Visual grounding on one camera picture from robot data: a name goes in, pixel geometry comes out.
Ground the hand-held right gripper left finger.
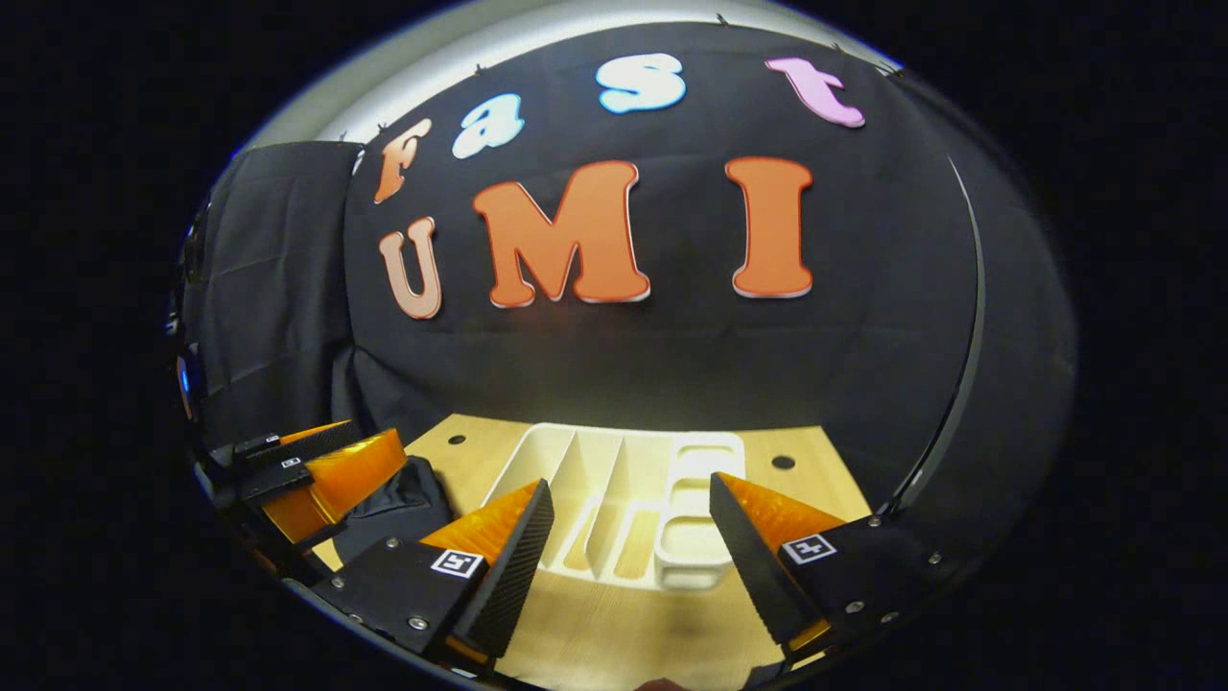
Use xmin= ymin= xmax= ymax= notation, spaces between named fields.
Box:
xmin=312 ymin=478 xmax=557 ymax=665

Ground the thin grey upright strip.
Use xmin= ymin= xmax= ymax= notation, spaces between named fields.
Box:
xmin=878 ymin=154 xmax=987 ymax=514

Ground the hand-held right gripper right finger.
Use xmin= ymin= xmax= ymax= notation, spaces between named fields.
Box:
xmin=708 ymin=470 xmax=960 ymax=658

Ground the black schoolbag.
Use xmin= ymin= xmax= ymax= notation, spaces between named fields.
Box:
xmin=331 ymin=456 xmax=457 ymax=567

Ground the white bookshelf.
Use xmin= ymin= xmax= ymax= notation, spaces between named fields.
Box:
xmin=480 ymin=422 xmax=747 ymax=591

